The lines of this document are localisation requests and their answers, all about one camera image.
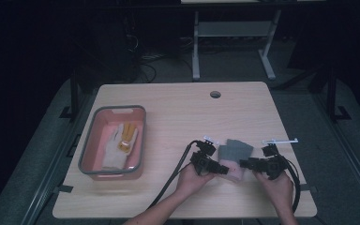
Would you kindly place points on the person's right hand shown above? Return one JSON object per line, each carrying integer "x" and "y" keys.
{"x": 278, "y": 193}

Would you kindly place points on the person's left hand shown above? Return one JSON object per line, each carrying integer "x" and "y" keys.
{"x": 190, "y": 182}

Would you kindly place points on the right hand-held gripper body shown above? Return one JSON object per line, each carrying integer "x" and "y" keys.
{"x": 275, "y": 167}

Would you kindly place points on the white metal desk frame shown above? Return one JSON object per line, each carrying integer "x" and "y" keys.
{"x": 231, "y": 28}

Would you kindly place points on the beige glove with bear face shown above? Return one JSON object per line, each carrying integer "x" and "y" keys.
{"x": 115, "y": 153}

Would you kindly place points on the black metal stand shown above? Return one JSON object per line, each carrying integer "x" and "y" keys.
{"x": 332, "y": 93}
{"x": 74, "y": 93}

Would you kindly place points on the pink basin with grey rim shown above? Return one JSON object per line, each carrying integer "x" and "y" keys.
{"x": 100, "y": 140}

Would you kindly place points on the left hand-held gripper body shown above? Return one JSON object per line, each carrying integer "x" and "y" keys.
{"x": 203, "y": 164}

